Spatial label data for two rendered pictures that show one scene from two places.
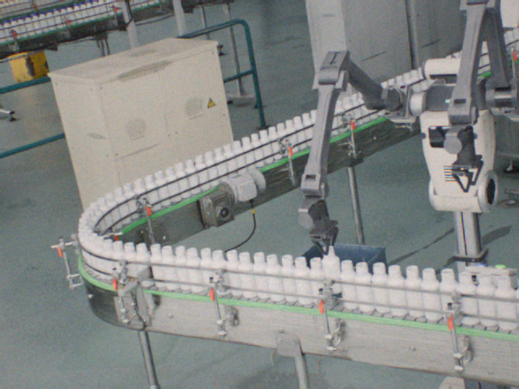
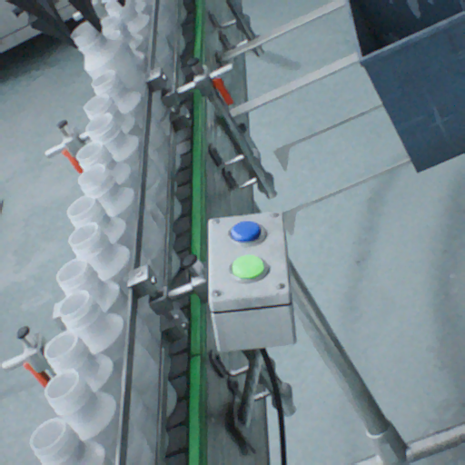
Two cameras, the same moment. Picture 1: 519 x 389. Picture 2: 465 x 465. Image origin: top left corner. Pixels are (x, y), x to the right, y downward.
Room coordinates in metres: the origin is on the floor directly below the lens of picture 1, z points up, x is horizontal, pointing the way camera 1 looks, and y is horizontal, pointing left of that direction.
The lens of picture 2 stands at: (2.78, -1.70, 1.77)
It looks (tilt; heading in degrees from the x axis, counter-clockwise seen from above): 31 degrees down; 72
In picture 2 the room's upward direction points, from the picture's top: 32 degrees counter-clockwise
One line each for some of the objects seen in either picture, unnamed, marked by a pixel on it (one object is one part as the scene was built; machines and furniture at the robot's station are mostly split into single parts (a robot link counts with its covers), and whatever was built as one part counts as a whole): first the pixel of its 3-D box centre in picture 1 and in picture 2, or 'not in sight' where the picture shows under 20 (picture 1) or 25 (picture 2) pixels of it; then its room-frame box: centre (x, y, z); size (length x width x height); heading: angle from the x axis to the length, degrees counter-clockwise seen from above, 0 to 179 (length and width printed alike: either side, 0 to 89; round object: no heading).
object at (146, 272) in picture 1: (139, 303); not in sight; (3.64, 0.51, 0.96); 0.23 x 0.10 x 0.27; 145
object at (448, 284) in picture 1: (450, 294); (122, 287); (3.01, -0.56, 1.08); 0.06 x 0.06 x 0.17
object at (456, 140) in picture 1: (459, 130); not in sight; (3.07, -0.65, 1.60); 0.12 x 0.09 x 0.12; 146
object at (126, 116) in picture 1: (150, 134); not in sight; (7.58, 0.71, 0.59); 1.10 x 0.62 x 1.18; 127
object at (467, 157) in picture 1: (465, 154); not in sight; (3.11, -0.67, 1.51); 0.10 x 0.07 x 0.07; 145
